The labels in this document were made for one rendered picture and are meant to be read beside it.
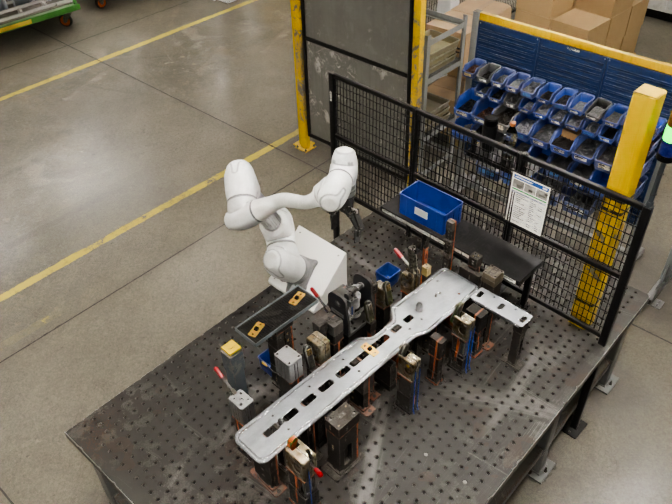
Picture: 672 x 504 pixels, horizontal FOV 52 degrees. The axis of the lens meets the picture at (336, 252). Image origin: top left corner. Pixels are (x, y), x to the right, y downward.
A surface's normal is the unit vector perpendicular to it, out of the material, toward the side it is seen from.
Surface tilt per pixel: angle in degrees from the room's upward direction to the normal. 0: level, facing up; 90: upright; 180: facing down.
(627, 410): 0
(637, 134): 90
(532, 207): 90
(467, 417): 0
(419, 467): 0
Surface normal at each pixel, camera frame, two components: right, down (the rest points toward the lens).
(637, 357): -0.02, -0.76
